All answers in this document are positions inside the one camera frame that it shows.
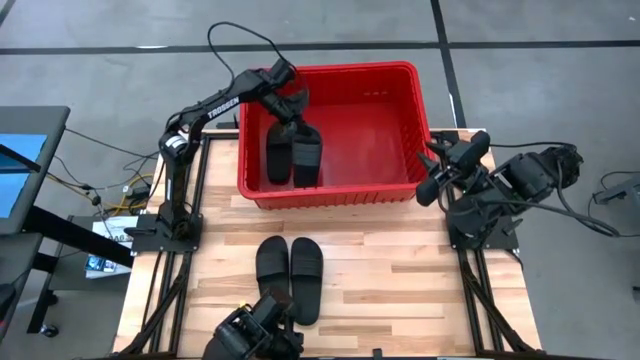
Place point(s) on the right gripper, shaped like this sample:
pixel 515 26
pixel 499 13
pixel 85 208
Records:
pixel 450 182

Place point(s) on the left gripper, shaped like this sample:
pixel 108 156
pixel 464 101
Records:
pixel 290 102

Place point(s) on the black rubber slide sandal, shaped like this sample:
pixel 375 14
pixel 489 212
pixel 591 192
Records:
pixel 279 165
pixel 272 260
pixel 306 280
pixel 306 172

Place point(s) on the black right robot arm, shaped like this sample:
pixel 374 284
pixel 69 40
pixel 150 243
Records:
pixel 525 175

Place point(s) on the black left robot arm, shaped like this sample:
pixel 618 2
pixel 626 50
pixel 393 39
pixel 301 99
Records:
pixel 222 107

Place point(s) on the red plastic bin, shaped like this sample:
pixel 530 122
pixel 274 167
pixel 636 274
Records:
pixel 370 145

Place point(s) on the white paper sheet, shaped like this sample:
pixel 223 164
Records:
pixel 112 227

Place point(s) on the small printed box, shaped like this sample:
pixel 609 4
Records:
pixel 100 265

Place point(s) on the grey monitor with blue screen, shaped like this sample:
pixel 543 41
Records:
pixel 15 195

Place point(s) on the black caster wheel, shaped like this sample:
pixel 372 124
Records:
pixel 49 330

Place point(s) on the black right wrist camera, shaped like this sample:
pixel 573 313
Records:
pixel 472 146

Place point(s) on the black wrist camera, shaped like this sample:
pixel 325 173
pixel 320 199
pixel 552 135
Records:
pixel 281 71
pixel 472 146

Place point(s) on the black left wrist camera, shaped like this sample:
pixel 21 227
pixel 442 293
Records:
pixel 281 71

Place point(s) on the black aluminium table frame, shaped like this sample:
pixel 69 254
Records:
pixel 220 135

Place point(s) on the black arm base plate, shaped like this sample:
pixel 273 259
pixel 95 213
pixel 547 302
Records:
pixel 150 242
pixel 507 240

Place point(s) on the black desk frame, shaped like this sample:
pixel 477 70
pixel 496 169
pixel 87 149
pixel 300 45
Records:
pixel 75 235

